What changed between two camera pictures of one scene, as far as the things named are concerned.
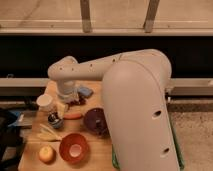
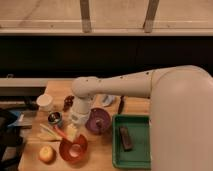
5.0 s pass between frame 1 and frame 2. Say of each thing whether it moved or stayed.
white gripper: moved
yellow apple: stayed
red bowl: stayed
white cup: stayed
